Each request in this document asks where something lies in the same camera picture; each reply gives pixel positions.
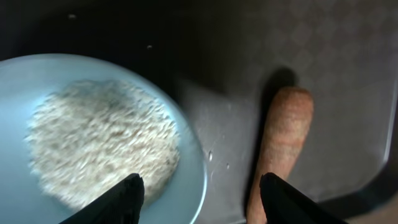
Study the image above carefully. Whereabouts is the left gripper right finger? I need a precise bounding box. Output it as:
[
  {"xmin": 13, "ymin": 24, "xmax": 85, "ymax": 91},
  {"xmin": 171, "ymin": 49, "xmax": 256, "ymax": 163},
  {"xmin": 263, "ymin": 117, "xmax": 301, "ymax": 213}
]
[{"xmin": 259, "ymin": 172, "xmax": 347, "ymax": 224}]

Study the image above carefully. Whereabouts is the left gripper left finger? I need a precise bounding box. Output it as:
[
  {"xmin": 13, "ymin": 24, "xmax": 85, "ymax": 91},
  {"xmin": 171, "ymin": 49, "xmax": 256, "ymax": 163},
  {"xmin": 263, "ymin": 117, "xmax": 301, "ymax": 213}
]
[{"xmin": 60, "ymin": 174, "xmax": 144, "ymax": 224}]

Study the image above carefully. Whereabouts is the orange carrot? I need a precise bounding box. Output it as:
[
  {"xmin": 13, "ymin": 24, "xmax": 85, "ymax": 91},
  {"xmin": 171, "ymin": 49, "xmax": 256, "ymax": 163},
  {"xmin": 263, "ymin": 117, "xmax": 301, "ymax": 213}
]
[{"xmin": 246, "ymin": 87, "xmax": 313, "ymax": 224}]

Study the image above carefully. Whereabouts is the light blue rice bowl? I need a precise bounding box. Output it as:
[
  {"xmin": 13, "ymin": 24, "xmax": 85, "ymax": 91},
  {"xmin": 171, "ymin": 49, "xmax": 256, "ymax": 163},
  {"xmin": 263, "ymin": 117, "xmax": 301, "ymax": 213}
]
[{"xmin": 1, "ymin": 54, "xmax": 207, "ymax": 223}]

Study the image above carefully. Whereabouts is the dark brown serving tray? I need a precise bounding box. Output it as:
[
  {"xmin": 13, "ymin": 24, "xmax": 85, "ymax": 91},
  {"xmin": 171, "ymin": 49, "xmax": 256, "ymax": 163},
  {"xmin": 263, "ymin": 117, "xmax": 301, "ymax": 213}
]
[{"xmin": 1, "ymin": 0, "xmax": 397, "ymax": 223}]

